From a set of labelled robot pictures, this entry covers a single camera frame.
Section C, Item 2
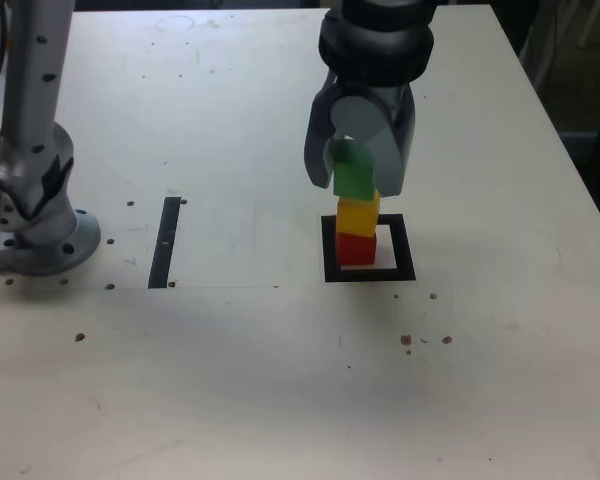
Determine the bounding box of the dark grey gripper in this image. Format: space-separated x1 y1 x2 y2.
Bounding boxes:
302 73 416 198

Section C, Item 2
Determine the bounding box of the green cube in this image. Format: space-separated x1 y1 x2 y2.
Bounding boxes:
329 139 379 200

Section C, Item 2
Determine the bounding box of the yellow cube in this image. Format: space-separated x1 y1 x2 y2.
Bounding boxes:
335 192 381 237

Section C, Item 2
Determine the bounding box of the red cube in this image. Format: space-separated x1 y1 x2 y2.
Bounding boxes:
335 230 379 267

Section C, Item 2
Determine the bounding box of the black tape square outline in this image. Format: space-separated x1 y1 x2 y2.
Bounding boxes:
320 213 417 284

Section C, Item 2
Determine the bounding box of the black tape strip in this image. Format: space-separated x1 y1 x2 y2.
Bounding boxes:
147 196 182 290

